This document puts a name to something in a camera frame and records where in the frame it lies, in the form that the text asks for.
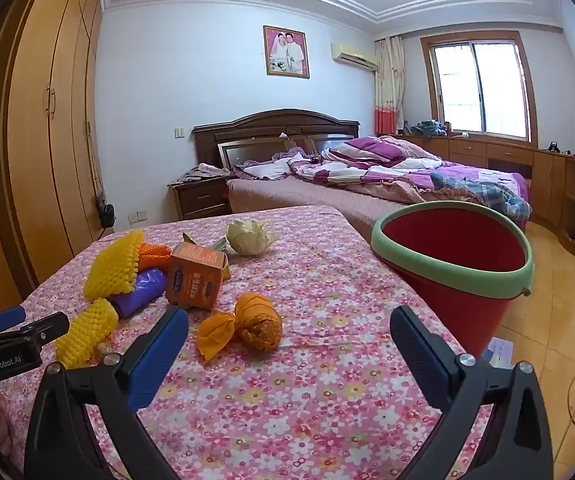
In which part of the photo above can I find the blue plaid garment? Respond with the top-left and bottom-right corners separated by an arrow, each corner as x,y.
430,172 -> 532,221

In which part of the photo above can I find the small yellow foam net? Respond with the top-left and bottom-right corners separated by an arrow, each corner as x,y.
54,297 -> 119,370

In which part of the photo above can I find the purple plastic bag roll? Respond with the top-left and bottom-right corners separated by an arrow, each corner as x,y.
112,267 -> 168,318

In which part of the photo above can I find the framed wall photo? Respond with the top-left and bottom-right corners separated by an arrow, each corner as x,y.
263,25 -> 311,79

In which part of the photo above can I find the dark wooden nightstand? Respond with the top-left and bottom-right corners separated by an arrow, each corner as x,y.
167,167 -> 232,221

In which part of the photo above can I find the pale napa cabbage piece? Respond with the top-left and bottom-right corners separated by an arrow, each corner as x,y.
211,220 -> 280,257

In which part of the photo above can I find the orange mesh bag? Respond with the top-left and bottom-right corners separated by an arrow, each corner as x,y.
197,292 -> 283,361

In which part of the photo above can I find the dark wooden headboard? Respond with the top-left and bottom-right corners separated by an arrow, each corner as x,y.
190,108 -> 361,168

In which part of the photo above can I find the paper sheet on floor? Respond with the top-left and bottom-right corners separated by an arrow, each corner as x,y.
482,337 -> 515,368

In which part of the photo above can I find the clothes heap on nightstand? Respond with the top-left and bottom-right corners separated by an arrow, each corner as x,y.
182,162 -> 230,181

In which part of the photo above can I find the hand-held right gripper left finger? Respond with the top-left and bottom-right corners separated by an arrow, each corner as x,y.
23,306 -> 190,480

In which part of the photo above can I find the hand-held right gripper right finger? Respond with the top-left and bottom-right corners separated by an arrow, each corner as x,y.
390,305 -> 554,480

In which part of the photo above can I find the orange foam net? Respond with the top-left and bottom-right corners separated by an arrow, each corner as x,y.
137,242 -> 173,273

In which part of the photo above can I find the blue clothes pile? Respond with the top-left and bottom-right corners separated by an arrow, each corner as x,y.
407,119 -> 449,137

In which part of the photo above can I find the orange cardboard box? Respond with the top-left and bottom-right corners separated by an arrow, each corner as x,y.
166,242 -> 229,309

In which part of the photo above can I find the white pillow with purple frill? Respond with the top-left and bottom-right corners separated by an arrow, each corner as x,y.
234,152 -> 298,181

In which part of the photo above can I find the wooden framed window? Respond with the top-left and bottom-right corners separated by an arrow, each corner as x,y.
421,31 -> 538,142

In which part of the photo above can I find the thin wooden pole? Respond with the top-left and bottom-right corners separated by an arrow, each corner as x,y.
84,121 -> 105,201

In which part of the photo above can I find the wall air conditioner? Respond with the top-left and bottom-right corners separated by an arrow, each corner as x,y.
331,42 -> 379,71

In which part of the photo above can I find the pink floral tablecloth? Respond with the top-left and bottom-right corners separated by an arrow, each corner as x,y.
0,204 -> 498,480

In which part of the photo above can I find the wooden wardrobe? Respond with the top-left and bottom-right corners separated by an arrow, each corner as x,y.
0,0 -> 113,306

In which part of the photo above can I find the purple floral quilt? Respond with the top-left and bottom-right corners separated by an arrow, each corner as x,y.
290,136 -> 531,211

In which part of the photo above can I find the large yellow foam net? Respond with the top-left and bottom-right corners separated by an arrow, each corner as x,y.
84,230 -> 145,302

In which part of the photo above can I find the cream and red curtain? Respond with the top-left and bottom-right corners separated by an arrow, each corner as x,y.
375,36 -> 405,136

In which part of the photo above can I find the red bucket with green rim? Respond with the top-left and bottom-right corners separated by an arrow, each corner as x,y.
370,201 -> 535,358

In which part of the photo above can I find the bed with brown mattress cover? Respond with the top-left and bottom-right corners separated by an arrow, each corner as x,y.
226,160 -> 531,246

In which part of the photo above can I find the long wooden cabinet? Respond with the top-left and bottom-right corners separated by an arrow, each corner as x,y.
397,132 -> 575,265

